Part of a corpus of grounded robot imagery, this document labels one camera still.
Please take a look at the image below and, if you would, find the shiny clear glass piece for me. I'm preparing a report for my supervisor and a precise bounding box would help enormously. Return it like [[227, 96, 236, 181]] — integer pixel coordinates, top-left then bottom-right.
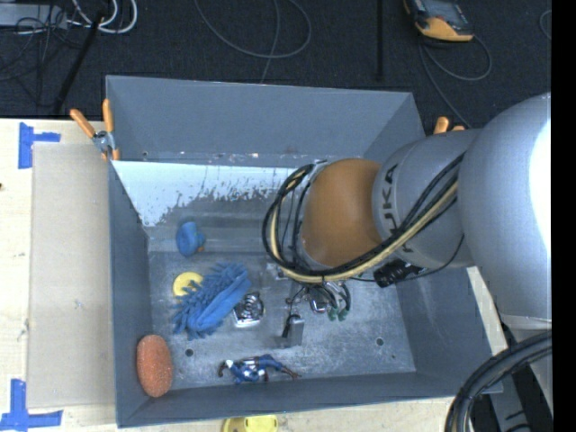
[[232, 291, 266, 329]]

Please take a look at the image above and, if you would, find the blue toy figure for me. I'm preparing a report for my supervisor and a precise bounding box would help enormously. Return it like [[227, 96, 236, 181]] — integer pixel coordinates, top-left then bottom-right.
[[217, 354, 300, 385]]

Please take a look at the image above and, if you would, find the blue chenille duster mitt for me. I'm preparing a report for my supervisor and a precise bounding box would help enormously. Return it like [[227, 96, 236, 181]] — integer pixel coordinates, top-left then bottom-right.
[[171, 261, 252, 341]]

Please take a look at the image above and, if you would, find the yellow disc with holes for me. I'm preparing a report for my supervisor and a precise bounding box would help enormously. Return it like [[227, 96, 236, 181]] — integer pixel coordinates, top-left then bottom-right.
[[220, 414, 280, 432]]

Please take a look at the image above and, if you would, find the yellow round toy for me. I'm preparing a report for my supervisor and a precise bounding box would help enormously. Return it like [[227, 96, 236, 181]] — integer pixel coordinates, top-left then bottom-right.
[[172, 271, 204, 298]]

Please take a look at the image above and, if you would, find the orange-brown oval sponge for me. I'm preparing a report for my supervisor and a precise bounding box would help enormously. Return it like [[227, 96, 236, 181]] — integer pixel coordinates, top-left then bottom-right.
[[135, 334, 175, 399]]

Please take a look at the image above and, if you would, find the grey metal bin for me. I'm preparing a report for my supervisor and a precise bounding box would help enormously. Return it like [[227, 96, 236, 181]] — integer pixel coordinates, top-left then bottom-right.
[[103, 75, 504, 429]]

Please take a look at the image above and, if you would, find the pale brown flat board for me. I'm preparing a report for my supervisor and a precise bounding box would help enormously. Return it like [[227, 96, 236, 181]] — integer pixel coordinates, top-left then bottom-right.
[[25, 141, 119, 410]]

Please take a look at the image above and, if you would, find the black cylinder on white bracket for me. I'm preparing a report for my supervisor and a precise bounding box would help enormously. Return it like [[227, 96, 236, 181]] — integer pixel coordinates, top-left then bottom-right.
[[372, 259, 428, 289]]

